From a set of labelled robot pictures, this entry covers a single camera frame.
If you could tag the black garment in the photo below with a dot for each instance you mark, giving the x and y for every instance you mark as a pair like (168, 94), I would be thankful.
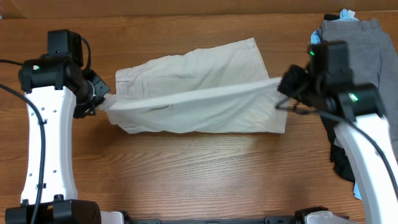
(338, 157)

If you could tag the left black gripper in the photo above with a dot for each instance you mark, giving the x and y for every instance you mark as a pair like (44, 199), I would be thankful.
(101, 88)

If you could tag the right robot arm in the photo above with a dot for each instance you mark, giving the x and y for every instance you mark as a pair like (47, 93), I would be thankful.
(326, 87)

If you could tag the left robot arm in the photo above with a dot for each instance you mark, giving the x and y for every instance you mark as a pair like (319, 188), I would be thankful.
(57, 88)

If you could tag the light blue garment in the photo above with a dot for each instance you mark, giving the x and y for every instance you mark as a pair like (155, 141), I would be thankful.
(315, 38)

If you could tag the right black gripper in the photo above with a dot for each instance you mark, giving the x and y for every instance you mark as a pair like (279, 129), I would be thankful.
(288, 87)

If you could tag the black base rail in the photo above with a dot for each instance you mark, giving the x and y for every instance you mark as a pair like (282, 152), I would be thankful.
(265, 220)

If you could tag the grey shorts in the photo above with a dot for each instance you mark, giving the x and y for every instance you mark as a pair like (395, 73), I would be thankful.
(372, 58)

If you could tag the beige shorts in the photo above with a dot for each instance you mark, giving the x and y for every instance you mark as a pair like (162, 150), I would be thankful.
(224, 89)

